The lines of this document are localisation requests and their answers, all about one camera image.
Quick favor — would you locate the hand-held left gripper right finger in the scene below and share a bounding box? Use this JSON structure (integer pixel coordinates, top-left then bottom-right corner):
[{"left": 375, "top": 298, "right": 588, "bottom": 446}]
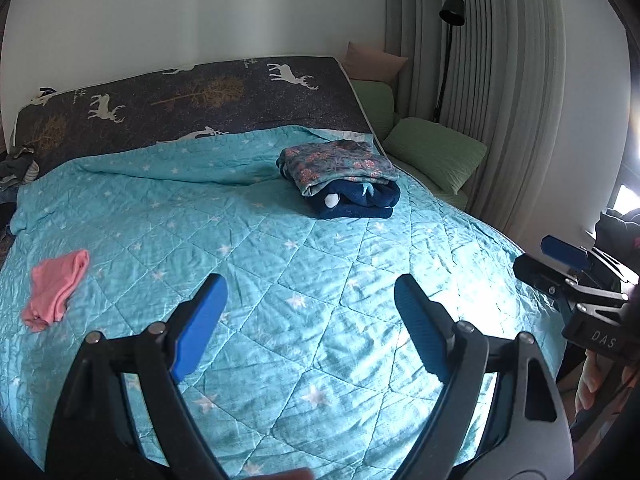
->
[{"left": 393, "top": 273, "right": 574, "bottom": 480}]

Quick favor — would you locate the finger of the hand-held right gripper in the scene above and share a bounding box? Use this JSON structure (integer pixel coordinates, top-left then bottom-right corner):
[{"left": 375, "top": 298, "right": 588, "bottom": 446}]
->
[
  {"left": 541, "top": 235, "right": 592, "bottom": 274},
  {"left": 514, "top": 254, "right": 581, "bottom": 306}
]

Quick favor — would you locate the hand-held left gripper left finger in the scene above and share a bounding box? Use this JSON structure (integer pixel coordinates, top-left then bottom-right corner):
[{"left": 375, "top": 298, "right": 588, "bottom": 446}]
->
[{"left": 45, "top": 273, "right": 231, "bottom": 480}]

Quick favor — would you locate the teal floral pajama top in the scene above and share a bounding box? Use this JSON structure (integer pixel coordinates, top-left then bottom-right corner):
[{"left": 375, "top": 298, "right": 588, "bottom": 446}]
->
[{"left": 276, "top": 140, "right": 399, "bottom": 197}]

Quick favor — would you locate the grey clothes pile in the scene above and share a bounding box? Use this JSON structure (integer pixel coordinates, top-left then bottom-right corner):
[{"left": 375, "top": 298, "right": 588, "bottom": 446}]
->
[{"left": 0, "top": 146, "right": 41, "bottom": 191}]

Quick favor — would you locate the person's right hand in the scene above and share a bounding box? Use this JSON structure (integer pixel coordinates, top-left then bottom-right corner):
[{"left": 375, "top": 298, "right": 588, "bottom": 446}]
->
[{"left": 575, "top": 349, "right": 612, "bottom": 412}]

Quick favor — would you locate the teal star-print quilt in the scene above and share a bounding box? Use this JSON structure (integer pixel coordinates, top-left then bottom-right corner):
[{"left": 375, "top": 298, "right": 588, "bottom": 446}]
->
[{"left": 0, "top": 126, "right": 566, "bottom": 480}]

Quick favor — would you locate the navy star-print fleece garment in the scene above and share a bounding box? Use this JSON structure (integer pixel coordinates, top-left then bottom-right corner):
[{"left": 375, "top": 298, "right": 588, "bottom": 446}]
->
[{"left": 305, "top": 180, "right": 402, "bottom": 221}]

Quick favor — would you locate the pink small garment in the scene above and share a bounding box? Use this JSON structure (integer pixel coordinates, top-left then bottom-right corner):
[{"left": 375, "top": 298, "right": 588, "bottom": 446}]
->
[{"left": 20, "top": 249, "right": 91, "bottom": 333}]

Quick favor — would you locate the green pillow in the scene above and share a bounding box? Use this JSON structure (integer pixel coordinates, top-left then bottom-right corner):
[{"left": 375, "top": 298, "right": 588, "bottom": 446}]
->
[
  {"left": 350, "top": 80, "right": 396, "bottom": 138},
  {"left": 384, "top": 116, "right": 488, "bottom": 196}
]

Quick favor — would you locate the grey pleated curtain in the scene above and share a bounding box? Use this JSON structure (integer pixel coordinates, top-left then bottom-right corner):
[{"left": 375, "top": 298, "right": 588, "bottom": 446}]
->
[{"left": 385, "top": 0, "right": 631, "bottom": 256}]

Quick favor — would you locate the dark deer-print bed sheet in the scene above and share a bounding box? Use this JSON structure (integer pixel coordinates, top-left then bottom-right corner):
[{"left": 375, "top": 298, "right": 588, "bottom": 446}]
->
[{"left": 0, "top": 55, "right": 386, "bottom": 261}]

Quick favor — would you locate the black floor lamp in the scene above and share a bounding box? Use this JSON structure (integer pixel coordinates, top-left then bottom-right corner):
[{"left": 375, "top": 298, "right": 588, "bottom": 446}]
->
[{"left": 432, "top": 0, "right": 467, "bottom": 125}]

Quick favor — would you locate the pink pillow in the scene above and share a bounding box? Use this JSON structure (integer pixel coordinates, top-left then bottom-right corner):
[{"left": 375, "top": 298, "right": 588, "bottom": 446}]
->
[{"left": 341, "top": 41, "right": 410, "bottom": 82}]

